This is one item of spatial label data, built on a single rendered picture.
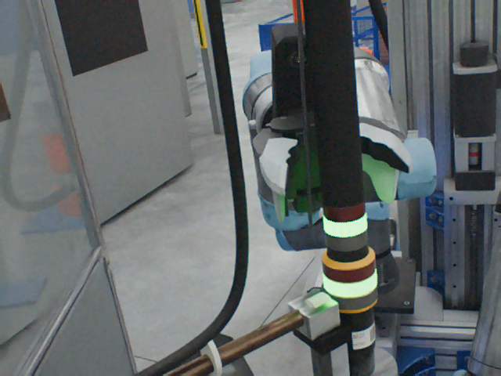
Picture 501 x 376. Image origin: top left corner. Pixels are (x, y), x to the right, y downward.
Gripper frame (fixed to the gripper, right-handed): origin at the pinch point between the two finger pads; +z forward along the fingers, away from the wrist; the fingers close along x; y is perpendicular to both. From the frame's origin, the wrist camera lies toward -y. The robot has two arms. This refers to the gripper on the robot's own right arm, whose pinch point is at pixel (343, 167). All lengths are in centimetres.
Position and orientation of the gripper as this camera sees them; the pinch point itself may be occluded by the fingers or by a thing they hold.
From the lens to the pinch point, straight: 44.2
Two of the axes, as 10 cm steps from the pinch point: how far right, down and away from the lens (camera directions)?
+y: 1.3, 9.2, 3.7
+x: -9.8, 1.7, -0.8
